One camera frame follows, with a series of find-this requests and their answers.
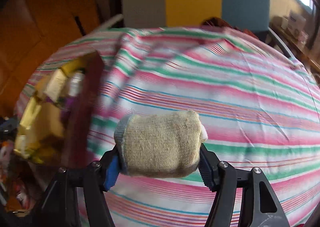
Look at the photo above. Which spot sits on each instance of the purple snack packet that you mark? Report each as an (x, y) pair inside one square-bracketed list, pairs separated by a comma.
[(67, 108)]

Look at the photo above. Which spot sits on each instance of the red cloth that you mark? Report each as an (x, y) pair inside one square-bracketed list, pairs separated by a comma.
[(218, 22)]

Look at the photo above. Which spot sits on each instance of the beige carton box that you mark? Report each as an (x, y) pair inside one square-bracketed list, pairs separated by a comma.
[(55, 85)]

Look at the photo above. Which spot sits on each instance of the white boxes by window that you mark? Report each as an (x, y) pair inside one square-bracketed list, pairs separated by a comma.
[(293, 25)]

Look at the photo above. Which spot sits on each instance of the striped pink green bedsheet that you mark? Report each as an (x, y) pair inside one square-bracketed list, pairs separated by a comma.
[(260, 109)]

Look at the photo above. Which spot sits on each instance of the gold tin box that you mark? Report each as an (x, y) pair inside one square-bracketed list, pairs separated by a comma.
[(42, 138)]

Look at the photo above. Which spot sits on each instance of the beige sock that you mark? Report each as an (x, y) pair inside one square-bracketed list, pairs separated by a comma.
[(160, 146)]

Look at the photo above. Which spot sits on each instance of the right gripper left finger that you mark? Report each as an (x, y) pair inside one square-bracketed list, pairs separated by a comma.
[(58, 205)]

